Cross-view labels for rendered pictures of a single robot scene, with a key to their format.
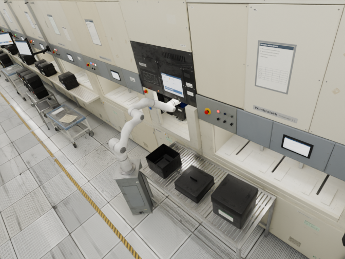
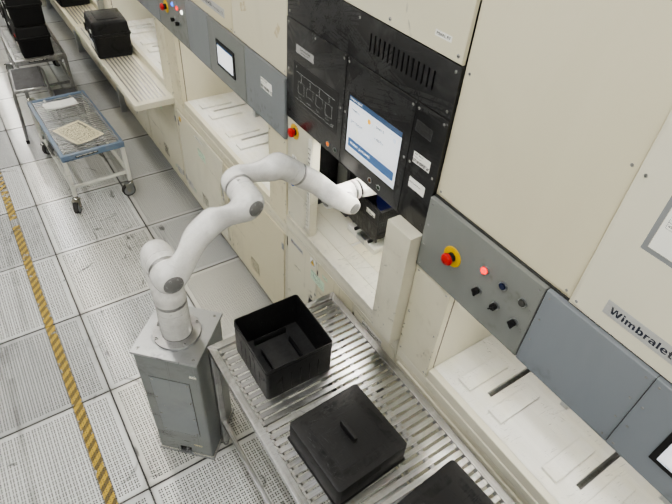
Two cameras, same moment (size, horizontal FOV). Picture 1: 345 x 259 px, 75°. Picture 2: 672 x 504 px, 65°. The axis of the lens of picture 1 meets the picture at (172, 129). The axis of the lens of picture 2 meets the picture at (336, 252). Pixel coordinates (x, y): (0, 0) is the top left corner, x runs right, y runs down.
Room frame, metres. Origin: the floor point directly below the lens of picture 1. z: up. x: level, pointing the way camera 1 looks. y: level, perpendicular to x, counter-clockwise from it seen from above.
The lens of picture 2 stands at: (0.50, -0.02, 2.48)
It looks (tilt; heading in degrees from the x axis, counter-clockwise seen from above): 42 degrees down; 0
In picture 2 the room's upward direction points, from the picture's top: 5 degrees clockwise
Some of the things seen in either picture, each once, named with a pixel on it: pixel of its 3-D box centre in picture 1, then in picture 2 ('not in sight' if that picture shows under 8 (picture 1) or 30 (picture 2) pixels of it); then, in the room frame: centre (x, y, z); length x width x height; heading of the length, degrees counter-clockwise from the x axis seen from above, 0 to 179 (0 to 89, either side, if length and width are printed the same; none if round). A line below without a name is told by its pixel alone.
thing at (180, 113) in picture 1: (183, 106); (382, 202); (2.42, -0.19, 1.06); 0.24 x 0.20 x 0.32; 37
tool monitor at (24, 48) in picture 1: (34, 47); not in sight; (4.65, 2.27, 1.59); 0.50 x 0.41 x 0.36; 127
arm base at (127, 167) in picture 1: (125, 163); (174, 316); (1.82, 0.60, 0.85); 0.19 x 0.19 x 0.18
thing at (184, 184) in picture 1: (194, 181); (347, 438); (1.40, -0.10, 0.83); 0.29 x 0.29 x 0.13; 40
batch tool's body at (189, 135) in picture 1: (195, 109); (414, 220); (2.41, -0.35, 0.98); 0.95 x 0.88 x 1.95; 127
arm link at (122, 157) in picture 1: (117, 148); (162, 273); (1.85, 0.62, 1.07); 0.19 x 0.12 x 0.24; 37
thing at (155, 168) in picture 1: (164, 161); (282, 345); (1.74, 0.16, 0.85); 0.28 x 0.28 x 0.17; 37
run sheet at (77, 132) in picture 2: (68, 118); (78, 131); (3.71, 1.90, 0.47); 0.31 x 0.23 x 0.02; 59
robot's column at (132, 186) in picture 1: (135, 188); (188, 384); (1.82, 0.60, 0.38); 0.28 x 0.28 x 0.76; 82
